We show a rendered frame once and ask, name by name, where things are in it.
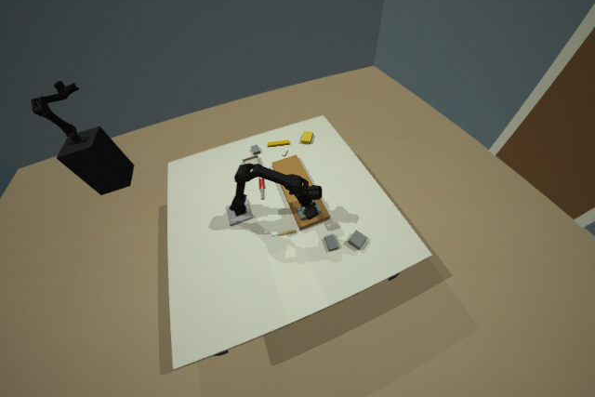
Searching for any tan wooden floor panel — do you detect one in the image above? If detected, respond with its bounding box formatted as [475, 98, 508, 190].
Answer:
[272, 155, 330, 231]

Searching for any yellow rectangular block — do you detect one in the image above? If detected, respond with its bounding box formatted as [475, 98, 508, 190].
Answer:
[301, 131, 313, 144]

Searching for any yellow rectangular bar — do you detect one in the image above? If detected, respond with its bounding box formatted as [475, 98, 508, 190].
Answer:
[268, 139, 289, 147]

